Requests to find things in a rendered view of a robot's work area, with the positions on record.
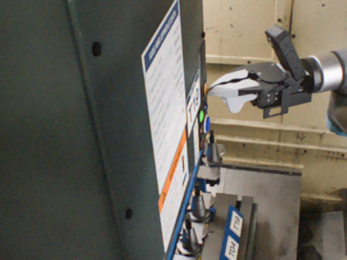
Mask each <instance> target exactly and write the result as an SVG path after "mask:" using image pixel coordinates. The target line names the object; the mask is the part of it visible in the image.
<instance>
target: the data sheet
mask: <svg viewBox="0 0 347 260"><path fill-rule="evenodd" d="M142 67H143V71H144V80H145V88H146V97H147V101H148V113H149V118H150V130H151V135H152V142H153V151H154V156H155V168H156V172H157V180H158V189H159V195H160V194H161V190H162V188H163V184H164V183H165V180H166V177H167V174H168V172H169V168H170V166H171V162H172V160H173V159H174V154H175V153H176V150H177V147H178V144H179V142H180V138H181V136H182V132H183V130H184V126H185V124H186V122H187V118H186V102H185V94H184V70H183V61H182V38H181V29H180V5H179V0H174V2H173V3H172V5H171V7H170V8H169V11H168V12H167V13H166V16H165V17H164V19H163V21H161V23H160V25H159V26H158V29H157V30H156V31H155V34H154V35H153V37H152V39H151V40H150V42H149V43H148V45H147V47H146V48H145V50H144V51H143V53H142Z"/></svg>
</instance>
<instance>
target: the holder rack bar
mask: <svg viewBox="0 0 347 260"><path fill-rule="evenodd" d="M204 146H205V143H204ZM204 146H203V148H204ZM202 157H203V150H202V151H199V157H198V161H197V164H196V166H195V169H194V171H193V174H192V179H191V181H190V185H189V189H188V191H187V195H186V198H185V201H184V206H183V207H182V213H181V215H180V220H179V222H178V225H177V230H176V232H175V235H174V239H173V242H172V244H171V249H170V252H169V256H168V258H167V260H171V259H172V257H173V254H175V253H176V249H177V243H178V242H179V239H180V237H179V234H180V229H181V227H182V222H183V220H185V218H184V215H186V214H187V208H188V206H189V205H188V201H189V198H190V194H191V191H193V189H194V183H195V181H196V179H197V178H195V177H196V174H197V171H198V166H199V165H200V166H201V161H202Z"/></svg>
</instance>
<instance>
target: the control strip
mask: <svg viewBox="0 0 347 260"><path fill-rule="evenodd" d="M199 53H200V62H201V106H202V109H201V108H200V109H199V111H198V124H200V125H199V130H198V136H199V137H200V140H199V150H200V151H202V150H203V149H201V142H202V140H204V143H205V140H206V135H207V132H206V130H205V125H206V118H207V116H208V111H207V112H206V111H205V106H206V102H207V93H206V94H205V85H207V77H206V40H204V41H203V44H202V46H201V50H200V52H199ZM201 111H203V123H201ZM202 125H203V128H204V130H203V137H202V135H201V126H202Z"/></svg>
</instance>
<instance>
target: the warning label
mask: <svg viewBox="0 0 347 260"><path fill-rule="evenodd" d="M187 181H188V164H187V148H186V133H185V129H184V131H183V133H182V137H181V139H180V143H179V145H178V148H177V151H176V153H175V156H174V159H173V162H172V164H171V167H170V170H169V173H168V175H167V178H166V181H165V184H164V186H163V190H162V192H161V195H160V198H159V200H158V205H159V212H160V218H161V229H162V233H163V245H164V249H165V253H166V250H167V247H168V244H169V239H170V238H171V233H172V230H173V228H174V223H175V221H176V218H177V214H178V211H179V209H180V204H181V201H182V197H183V195H184V191H185V188H186V185H187Z"/></svg>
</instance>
